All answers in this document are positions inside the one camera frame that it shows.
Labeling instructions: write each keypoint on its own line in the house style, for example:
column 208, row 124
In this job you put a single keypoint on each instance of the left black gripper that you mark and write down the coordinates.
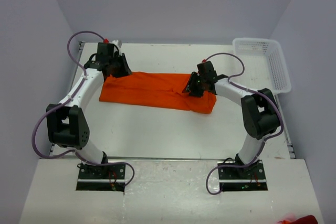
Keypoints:
column 125, row 70

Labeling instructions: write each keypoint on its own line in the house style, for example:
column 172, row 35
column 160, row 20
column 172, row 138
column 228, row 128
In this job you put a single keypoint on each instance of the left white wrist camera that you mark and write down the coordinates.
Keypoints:
column 117, row 43

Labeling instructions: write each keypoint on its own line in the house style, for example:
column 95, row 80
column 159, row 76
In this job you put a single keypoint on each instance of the white plastic basket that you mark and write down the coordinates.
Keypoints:
column 265, row 65

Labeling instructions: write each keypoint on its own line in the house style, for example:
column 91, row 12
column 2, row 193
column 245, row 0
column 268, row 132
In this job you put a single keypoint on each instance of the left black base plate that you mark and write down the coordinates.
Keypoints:
column 101, row 178

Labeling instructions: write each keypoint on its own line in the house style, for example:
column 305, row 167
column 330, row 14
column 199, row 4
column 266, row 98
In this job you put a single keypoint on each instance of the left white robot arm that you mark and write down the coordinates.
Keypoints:
column 66, row 122

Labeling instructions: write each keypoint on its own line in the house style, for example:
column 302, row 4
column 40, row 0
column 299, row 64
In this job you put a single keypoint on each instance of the orange t shirt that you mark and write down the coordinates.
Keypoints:
column 160, row 90

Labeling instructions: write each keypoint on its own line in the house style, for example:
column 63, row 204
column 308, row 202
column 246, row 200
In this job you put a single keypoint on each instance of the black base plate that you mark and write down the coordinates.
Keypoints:
column 101, row 178
column 252, row 178

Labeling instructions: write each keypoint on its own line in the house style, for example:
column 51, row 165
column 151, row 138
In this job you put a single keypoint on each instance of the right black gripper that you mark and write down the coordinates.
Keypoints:
column 190, row 86

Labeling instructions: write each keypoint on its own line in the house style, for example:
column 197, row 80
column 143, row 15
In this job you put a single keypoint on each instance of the red cloth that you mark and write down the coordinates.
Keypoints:
column 309, row 219

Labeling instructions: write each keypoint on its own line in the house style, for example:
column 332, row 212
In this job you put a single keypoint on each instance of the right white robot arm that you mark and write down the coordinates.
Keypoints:
column 261, row 117

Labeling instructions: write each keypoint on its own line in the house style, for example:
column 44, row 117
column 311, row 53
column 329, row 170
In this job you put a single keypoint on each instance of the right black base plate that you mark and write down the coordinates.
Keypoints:
column 252, row 178

